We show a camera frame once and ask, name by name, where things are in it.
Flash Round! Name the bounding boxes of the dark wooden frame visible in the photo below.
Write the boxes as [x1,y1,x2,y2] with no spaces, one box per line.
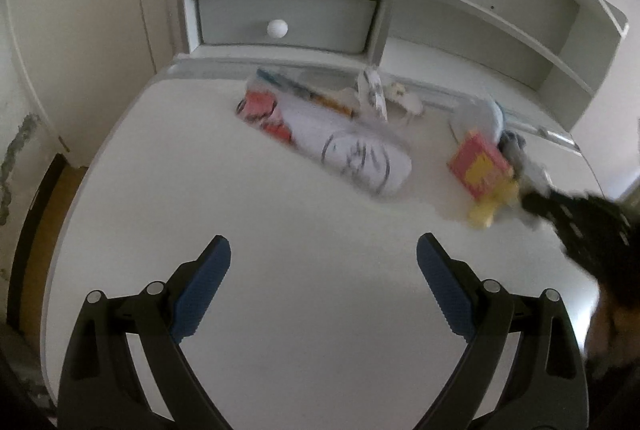
[7,154,66,336]

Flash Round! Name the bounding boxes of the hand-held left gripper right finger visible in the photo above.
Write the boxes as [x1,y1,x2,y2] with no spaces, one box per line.
[416,232,591,430]

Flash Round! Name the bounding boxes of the grey drawer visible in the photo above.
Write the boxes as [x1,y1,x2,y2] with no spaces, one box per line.
[196,0,377,53]

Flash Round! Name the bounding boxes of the blue and orange wrapper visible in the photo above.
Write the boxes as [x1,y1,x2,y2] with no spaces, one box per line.
[257,69,358,118]

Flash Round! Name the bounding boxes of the yellow snack bag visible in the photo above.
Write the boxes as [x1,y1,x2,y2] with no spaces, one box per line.
[446,132,523,229]

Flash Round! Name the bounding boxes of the white desk shelf unit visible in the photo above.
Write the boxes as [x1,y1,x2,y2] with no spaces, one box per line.
[172,0,628,146]

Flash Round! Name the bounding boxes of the white printed plastic bag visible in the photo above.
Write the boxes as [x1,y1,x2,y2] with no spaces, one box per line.
[235,82,413,198]

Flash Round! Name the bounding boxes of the clear printed wrapper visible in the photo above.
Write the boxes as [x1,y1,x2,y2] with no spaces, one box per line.
[355,67,391,121]

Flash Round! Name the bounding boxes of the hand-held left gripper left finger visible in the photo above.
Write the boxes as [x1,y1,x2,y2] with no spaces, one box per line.
[56,234,232,430]

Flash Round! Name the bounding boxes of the grey crumpled wrapper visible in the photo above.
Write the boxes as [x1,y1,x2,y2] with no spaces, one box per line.
[500,132,551,191]

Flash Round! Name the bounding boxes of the white door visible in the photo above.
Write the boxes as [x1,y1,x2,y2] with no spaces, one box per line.
[0,0,176,161]

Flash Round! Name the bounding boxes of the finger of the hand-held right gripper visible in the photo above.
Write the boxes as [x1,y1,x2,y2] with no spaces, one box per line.
[520,190,591,236]

